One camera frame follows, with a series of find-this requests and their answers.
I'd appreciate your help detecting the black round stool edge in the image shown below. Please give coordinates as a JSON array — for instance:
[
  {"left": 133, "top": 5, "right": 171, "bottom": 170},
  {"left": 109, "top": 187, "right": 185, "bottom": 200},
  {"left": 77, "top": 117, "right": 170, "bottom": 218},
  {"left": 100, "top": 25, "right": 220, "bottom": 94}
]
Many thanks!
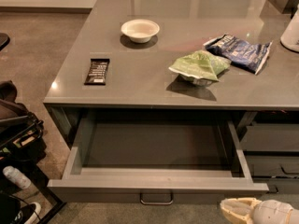
[{"left": 0, "top": 33, "right": 10, "bottom": 50}]

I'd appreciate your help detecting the right bottom grey drawer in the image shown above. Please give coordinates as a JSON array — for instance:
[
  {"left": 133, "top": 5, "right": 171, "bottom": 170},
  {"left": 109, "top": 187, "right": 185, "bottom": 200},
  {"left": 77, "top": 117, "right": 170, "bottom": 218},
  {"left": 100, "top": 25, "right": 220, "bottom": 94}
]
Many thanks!
[{"left": 253, "top": 178, "right": 299, "bottom": 194}]

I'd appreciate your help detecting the white bowl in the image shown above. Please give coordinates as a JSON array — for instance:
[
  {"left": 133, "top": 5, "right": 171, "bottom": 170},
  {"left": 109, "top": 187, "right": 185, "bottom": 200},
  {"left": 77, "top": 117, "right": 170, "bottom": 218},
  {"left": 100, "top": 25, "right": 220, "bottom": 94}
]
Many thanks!
[{"left": 121, "top": 20, "right": 160, "bottom": 44}]

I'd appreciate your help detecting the grey cabinet with countertop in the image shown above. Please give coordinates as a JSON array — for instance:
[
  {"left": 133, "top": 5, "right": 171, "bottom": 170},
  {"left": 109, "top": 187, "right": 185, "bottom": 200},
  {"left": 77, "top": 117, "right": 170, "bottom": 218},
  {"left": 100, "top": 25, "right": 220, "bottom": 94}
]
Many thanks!
[{"left": 43, "top": 0, "right": 299, "bottom": 195}]

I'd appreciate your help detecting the black and white shoe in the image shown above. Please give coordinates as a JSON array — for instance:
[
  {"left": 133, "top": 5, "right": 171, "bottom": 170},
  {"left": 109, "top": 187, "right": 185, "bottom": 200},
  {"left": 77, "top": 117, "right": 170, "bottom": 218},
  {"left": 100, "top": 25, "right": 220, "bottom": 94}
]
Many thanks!
[{"left": 10, "top": 202, "right": 41, "bottom": 224}]

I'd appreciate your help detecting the blue chip bag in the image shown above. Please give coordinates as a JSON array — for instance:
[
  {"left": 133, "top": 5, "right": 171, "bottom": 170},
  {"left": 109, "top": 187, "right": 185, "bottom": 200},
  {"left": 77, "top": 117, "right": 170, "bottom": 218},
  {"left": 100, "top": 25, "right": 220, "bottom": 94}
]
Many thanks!
[{"left": 204, "top": 34, "right": 272, "bottom": 75}]

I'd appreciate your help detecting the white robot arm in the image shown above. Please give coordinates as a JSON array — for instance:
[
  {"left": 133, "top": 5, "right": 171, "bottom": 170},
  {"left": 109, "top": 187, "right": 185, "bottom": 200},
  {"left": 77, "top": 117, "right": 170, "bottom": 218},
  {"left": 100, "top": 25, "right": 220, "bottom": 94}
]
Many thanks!
[{"left": 220, "top": 5, "right": 299, "bottom": 224}]

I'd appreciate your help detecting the white plastic bottle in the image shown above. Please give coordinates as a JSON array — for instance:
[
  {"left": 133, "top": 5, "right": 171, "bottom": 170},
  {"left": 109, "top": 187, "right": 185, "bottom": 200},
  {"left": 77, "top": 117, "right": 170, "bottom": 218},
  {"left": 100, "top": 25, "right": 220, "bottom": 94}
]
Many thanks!
[{"left": 3, "top": 166, "right": 31, "bottom": 189}]

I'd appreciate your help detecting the green chip bag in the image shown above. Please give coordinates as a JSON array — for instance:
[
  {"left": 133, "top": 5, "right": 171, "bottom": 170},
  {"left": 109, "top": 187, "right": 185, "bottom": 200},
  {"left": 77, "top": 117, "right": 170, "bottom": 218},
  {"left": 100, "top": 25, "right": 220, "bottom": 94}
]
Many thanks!
[{"left": 169, "top": 50, "right": 231, "bottom": 86}]

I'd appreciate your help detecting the right upper grey drawer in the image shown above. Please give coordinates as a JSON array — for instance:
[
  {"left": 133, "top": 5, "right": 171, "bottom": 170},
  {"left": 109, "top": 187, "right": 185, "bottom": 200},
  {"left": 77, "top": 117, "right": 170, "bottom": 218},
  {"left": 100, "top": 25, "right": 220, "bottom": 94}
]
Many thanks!
[{"left": 241, "top": 124, "right": 299, "bottom": 152}]

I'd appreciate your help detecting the grey top drawer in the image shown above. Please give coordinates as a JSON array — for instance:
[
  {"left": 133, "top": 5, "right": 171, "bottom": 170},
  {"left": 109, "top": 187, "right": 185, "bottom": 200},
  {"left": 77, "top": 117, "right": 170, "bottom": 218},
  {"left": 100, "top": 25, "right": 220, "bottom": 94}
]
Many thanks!
[{"left": 49, "top": 109, "right": 268, "bottom": 205}]

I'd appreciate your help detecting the black bag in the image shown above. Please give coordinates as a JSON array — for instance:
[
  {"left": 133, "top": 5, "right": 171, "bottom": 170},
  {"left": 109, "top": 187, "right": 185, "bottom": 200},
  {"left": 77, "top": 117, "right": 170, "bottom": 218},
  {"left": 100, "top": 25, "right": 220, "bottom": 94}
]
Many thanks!
[{"left": 0, "top": 80, "right": 44, "bottom": 133}]

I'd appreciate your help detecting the black snack bar wrapper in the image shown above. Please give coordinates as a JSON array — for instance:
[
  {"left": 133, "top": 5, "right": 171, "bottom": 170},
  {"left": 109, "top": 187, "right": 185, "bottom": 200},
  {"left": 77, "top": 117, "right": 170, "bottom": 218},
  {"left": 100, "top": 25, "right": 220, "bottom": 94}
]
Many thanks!
[{"left": 84, "top": 59, "right": 110, "bottom": 85}]

